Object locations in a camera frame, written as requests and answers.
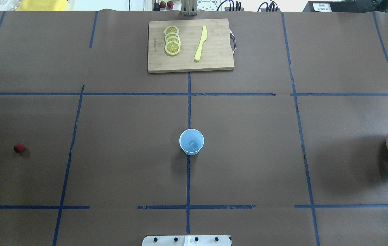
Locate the clear ice cube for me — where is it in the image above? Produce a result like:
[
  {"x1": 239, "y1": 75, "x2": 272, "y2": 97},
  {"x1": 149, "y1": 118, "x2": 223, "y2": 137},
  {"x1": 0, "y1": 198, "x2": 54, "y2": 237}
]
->
[{"x1": 188, "y1": 140, "x2": 200, "y2": 152}]

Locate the light blue plastic cup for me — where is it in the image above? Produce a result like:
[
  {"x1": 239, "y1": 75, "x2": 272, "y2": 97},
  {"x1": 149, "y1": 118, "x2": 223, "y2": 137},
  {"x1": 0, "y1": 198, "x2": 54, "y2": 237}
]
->
[{"x1": 179, "y1": 129, "x2": 204, "y2": 156}]

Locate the yellow plastic knife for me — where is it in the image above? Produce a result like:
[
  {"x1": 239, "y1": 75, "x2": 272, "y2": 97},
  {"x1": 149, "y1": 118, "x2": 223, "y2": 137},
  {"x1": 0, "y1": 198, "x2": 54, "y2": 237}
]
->
[{"x1": 194, "y1": 25, "x2": 208, "y2": 62}]

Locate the bamboo cutting board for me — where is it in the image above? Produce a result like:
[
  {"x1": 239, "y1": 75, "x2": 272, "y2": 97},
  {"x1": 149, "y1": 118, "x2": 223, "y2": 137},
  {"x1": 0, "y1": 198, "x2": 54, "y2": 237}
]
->
[{"x1": 148, "y1": 18, "x2": 235, "y2": 73}]

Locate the lemon slice bottom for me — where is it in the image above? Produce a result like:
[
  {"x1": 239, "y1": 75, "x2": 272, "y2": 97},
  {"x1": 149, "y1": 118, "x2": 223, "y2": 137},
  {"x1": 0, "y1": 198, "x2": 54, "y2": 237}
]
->
[{"x1": 164, "y1": 42, "x2": 181, "y2": 56}]

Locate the lemon slice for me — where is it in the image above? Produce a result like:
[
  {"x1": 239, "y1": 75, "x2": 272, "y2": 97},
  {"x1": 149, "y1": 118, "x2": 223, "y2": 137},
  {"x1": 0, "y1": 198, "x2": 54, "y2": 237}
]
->
[
  {"x1": 164, "y1": 42, "x2": 181, "y2": 56},
  {"x1": 165, "y1": 36, "x2": 181, "y2": 45},
  {"x1": 164, "y1": 26, "x2": 179, "y2": 35},
  {"x1": 165, "y1": 32, "x2": 180, "y2": 42}
]

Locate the lemon slice top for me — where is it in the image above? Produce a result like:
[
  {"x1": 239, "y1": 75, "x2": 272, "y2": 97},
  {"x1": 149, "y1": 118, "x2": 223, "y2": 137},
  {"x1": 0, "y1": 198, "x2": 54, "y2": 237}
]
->
[{"x1": 164, "y1": 26, "x2": 179, "y2": 35}]

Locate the red strawberry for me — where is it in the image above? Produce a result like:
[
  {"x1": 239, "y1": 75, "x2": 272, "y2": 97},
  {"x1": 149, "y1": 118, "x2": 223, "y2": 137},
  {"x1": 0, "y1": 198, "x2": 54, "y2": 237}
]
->
[{"x1": 13, "y1": 143, "x2": 26, "y2": 153}]

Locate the yellow cloth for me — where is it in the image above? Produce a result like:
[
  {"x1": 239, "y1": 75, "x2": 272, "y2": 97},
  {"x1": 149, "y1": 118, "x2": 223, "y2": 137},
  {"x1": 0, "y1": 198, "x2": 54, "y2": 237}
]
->
[{"x1": 17, "y1": 0, "x2": 69, "y2": 11}]

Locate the aluminium frame post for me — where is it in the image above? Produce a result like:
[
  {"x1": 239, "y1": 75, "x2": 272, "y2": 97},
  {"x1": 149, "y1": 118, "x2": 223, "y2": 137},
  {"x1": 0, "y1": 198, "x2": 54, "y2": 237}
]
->
[{"x1": 181, "y1": 0, "x2": 198, "y2": 16}]

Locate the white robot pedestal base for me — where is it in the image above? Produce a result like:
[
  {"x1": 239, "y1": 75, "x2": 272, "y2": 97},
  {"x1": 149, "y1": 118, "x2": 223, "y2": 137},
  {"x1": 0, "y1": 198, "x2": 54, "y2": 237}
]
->
[{"x1": 142, "y1": 235, "x2": 232, "y2": 246}]

